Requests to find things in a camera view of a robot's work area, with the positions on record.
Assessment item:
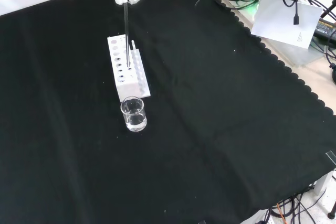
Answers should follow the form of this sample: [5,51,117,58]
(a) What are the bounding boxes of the black bench cloth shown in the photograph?
[0,0,336,224]

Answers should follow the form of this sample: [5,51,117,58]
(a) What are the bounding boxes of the white table leg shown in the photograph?
[313,170,335,196]

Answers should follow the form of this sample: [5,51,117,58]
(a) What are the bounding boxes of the white paper sheet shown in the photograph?
[250,0,324,49]

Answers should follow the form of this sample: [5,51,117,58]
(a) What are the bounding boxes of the clear glass rod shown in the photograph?
[123,1,131,69]

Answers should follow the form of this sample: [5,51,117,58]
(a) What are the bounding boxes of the clear plastic board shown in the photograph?
[272,37,330,68]

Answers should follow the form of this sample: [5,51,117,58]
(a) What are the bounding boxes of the orange cable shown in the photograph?
[271,202,287,220]

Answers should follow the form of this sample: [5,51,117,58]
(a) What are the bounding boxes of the clear glass beaker with water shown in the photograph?
[120,97,147,132]

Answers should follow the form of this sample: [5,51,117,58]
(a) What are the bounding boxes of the black floor cables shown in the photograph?
[270,191,332,224]

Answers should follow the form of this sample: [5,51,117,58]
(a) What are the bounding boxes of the white test tube rack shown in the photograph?
[107,34,152,103]

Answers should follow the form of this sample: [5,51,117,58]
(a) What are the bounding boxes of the clear tape piece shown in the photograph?
[325,150,336,167]

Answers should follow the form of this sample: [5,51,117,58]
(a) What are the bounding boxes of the black power adapter yellow label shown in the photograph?
[313,16,336,48]

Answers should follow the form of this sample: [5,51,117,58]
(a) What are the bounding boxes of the black tripod foot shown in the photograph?
[327,197,336,220]

